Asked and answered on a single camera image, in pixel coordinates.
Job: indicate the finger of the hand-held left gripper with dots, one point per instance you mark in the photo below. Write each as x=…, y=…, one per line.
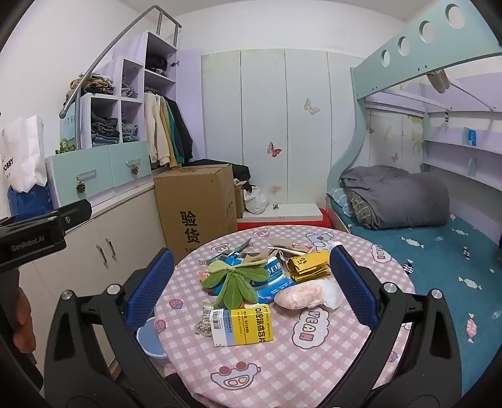
x=76, y=214

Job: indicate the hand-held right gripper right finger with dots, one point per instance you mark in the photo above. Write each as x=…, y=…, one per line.
x=355, y=290

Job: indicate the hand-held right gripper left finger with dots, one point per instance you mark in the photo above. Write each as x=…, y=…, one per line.
x=151, y=282

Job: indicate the yellow packet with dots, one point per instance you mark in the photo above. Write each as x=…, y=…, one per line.
x=310, y=266

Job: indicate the clear bag pink granules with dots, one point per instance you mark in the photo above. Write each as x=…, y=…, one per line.
x=298, y=296

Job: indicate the blue plastic bin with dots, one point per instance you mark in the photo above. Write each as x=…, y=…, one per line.
x=151, y=341

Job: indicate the silver blister pack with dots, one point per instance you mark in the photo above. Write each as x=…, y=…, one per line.
x=204, y=327

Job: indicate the blue white packet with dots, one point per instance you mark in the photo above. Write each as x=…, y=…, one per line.
x=274, y=288

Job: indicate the beige paper wrapper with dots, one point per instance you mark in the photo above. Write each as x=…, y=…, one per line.
x=286, y=245

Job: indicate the green leaf plush toy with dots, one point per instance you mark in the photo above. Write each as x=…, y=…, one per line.
x=235, y=282

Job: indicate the yellow white medicine box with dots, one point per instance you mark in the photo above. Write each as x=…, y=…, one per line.
x=251, y=325

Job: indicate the person's left hand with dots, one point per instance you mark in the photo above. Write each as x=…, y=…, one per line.
x=26, y=321

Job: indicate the blue shopping bag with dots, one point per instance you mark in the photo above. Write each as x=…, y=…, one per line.
x=31, y=202

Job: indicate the teal drawer unit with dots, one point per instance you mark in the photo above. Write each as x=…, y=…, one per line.
x=78, y=164

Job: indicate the cream cabinet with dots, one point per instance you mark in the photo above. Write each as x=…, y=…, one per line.
x=129, y=219

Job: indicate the green plant ornament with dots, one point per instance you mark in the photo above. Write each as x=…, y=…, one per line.
x=66, y=147

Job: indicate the white paper bag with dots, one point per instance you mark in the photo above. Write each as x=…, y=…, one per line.
x=23, y=157

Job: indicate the plaid pillow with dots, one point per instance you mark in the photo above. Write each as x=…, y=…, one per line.
x=359, y=208

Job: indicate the large cardboard box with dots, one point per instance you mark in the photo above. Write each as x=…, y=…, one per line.
x=192, y=204

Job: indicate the dark folded clothes stack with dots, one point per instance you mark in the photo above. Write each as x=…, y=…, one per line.
x=105, y=127

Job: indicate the striped blue pillow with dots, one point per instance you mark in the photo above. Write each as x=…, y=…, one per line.
x=338, y=198

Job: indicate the red white storage box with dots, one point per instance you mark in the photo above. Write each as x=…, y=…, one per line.
x=282, y=224

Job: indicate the grey blanket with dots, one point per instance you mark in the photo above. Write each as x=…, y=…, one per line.
x=400, y=196

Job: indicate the white board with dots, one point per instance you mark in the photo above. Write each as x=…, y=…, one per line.
x=286, y=211

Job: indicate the pink checkered tablecloth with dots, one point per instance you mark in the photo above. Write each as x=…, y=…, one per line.
x=274, y=372

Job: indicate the cream hanging coat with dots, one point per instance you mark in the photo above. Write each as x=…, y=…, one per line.
x=153, y=125

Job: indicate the yellow hanging garment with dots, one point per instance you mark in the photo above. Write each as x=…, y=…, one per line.
x=171, y=145

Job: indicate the small cardboard box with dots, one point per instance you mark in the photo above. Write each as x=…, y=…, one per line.
x=239, y=200

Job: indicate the green hanging garment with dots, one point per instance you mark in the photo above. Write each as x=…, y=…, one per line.
x=178, y=149

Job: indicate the pale pink butterfly sticker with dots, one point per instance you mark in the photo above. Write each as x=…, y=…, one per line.
x=275, y=190

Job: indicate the olive folded clothes pile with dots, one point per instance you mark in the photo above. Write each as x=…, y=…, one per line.
x=92, y=84

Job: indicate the white plastic bag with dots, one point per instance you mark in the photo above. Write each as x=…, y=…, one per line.
x=255, y=200

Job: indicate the grey folded clothes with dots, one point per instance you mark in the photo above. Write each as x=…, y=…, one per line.
x=128, y=91

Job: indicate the black hanging garment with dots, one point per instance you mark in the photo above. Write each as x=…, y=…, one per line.
x=184, y=129

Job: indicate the black clothes pile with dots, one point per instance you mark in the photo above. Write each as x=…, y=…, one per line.
x=239, y=170

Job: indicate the purple shelf unit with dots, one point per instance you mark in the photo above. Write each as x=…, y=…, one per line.
x=131, y=70

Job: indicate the black folded clothes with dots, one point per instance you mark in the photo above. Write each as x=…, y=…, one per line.
x=156, y=62

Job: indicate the metal handrail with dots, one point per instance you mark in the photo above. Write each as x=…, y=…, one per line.
x=117, y=43

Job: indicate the beige butterfly sticker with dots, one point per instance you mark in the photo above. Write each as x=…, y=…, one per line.
x=311, y=106

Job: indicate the small blue box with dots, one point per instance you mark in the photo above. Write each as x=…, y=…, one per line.
x=472, y=136

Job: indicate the white wardrobe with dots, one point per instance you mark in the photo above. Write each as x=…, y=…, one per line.
x=259, y=117

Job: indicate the brown cloth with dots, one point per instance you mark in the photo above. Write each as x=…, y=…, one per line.
x=438, y=80

